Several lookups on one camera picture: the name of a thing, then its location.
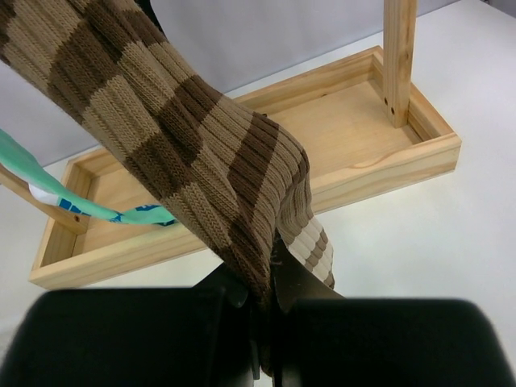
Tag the wooden hanger rack stand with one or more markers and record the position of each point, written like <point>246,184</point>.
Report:
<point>366,129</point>

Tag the brown striped sock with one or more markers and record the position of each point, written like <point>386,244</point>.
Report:
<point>232,176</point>

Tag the green sock back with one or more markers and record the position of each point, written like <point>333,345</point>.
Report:
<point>46,189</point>

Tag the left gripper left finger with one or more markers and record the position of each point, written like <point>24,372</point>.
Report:
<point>197,336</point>

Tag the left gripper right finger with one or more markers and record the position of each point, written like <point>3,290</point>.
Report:
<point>323,339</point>

